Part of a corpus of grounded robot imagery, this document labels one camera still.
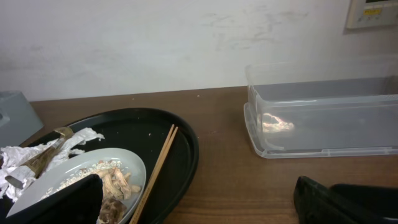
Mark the crumpled white napkin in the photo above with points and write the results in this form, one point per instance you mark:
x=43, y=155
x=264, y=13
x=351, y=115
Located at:
x=14, y=156

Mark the wooden chopstick right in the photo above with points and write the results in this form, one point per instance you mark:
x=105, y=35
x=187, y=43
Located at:
x=169, y=146

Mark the wooden chopstick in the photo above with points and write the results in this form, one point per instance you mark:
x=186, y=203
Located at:
x=152, y=177
x=169, y=146

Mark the grey dishwasher rack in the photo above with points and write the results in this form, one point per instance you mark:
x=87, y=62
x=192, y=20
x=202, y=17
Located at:
x=19, y=121

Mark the round black tray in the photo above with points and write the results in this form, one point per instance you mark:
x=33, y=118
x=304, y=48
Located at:
x=143, y=131

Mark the gold foil wrapper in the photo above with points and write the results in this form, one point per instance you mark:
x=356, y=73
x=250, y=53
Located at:
x=36, y=165

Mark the clear plastic bin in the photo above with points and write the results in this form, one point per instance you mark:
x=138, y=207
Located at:
x=323, y=108

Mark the food scraps on plate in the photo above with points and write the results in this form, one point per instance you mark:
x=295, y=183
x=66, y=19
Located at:
x=119, y=197

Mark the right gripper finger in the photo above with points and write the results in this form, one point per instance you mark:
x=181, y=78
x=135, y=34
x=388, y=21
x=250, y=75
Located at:
x=78, y=203

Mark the grey plate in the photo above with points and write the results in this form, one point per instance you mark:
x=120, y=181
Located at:
x=74, y=168

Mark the wooden chopstick left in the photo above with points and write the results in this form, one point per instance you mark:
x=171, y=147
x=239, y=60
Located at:
x=152, y=177

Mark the black bin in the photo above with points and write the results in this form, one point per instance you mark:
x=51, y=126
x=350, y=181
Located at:
x=344, y=203

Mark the wall control panel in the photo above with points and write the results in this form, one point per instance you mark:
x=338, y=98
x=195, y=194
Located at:
x=371, y=13

